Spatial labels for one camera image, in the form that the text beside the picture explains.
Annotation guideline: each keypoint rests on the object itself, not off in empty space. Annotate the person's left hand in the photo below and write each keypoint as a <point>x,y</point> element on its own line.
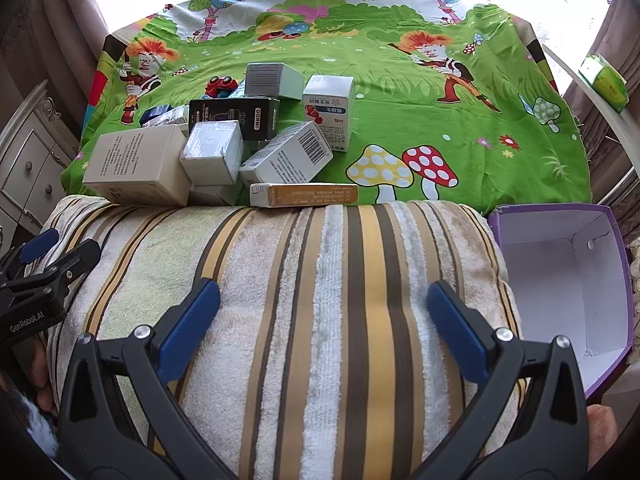
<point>41,375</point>

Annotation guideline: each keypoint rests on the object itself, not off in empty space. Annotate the grey and white box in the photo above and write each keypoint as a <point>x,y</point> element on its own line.
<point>272,80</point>

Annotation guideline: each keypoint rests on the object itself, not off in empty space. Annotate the long yellow box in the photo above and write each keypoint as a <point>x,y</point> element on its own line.
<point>310,195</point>

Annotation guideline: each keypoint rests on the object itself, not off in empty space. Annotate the dark blue box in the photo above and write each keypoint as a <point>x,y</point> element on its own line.
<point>152,115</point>

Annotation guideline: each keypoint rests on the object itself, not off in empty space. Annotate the white box with red label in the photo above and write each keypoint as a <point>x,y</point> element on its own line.
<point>330,105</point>

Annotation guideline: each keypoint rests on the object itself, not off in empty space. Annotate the black box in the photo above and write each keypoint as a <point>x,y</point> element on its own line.
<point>225,112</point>

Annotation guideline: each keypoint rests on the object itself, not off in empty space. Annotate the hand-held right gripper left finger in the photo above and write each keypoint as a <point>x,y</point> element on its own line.
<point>192,330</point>

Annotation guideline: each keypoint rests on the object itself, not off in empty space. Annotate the striped towel blanket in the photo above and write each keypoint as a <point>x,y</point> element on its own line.
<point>320,310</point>

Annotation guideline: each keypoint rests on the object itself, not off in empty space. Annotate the green tissue pack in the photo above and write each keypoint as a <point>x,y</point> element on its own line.
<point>607,82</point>

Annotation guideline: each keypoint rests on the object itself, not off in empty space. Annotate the purple cardboard box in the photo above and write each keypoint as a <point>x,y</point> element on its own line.
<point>550,280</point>

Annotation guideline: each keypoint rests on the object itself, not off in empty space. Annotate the red toy car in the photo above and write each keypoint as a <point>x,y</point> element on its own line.
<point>222,85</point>

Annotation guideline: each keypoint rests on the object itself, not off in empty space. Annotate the white cube box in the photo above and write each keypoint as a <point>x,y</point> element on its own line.
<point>210,152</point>

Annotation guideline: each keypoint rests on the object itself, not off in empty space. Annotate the green cartoon printed cloth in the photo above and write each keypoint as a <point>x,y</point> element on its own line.
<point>400,125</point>

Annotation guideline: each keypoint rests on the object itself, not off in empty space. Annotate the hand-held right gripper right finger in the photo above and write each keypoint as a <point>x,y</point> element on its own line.
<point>457,330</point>

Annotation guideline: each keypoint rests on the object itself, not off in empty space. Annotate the large beige box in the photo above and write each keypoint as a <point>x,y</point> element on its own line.
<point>135,160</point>

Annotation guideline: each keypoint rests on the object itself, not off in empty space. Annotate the white carved cabinet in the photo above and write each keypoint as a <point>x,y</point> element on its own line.
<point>35,160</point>

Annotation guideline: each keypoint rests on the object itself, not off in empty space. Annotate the white barcode box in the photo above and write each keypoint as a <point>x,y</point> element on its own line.
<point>285,160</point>

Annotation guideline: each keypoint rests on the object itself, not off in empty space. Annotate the white curved window ledge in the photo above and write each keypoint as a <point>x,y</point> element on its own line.
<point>615,130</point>

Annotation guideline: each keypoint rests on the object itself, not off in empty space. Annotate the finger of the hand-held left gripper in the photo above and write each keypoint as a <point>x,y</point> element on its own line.
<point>65,265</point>
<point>42,245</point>

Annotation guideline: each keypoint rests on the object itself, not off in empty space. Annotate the brown patterned curtain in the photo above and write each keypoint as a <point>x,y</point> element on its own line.
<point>615,15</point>

